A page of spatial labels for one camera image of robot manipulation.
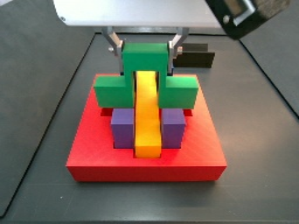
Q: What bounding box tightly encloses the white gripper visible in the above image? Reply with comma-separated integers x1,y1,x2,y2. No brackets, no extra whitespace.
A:
52,0,220,74

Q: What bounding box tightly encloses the green stepped arch block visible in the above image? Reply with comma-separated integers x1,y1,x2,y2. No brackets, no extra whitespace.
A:
94,43,199,109

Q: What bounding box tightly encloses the red board base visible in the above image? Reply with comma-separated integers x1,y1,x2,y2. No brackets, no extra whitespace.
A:
66,73,228,183

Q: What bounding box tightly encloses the purple block left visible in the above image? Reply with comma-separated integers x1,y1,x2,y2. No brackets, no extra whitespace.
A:
111,108,135,149

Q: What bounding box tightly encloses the purple block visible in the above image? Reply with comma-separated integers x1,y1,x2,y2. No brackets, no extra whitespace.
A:
162,108,186,149
111,108,135,149

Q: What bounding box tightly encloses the yellow long bar block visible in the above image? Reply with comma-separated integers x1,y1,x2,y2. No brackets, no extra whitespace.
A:
135,71,162,158

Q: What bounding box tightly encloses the purple block right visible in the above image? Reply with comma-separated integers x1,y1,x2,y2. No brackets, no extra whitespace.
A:
162,108,186,149

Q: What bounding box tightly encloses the black angled bracket stand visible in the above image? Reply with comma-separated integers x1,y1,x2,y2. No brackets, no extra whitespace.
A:
172,43,215,68

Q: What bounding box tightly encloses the black camera mount box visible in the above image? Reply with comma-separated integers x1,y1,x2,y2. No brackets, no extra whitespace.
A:
204,0,291,39

